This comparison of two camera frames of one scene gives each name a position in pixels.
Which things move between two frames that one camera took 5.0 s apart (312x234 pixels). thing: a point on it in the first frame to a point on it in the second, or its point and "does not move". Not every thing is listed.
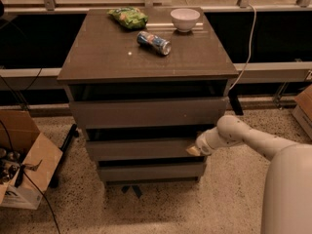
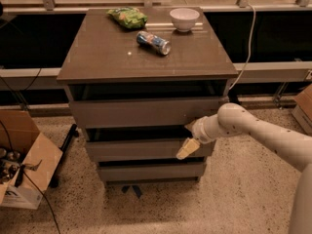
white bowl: (184, 19) does not move
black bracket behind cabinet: (233, 97) does not move
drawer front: (140, 149) does not move
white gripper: (204, 145) to (199, 132)
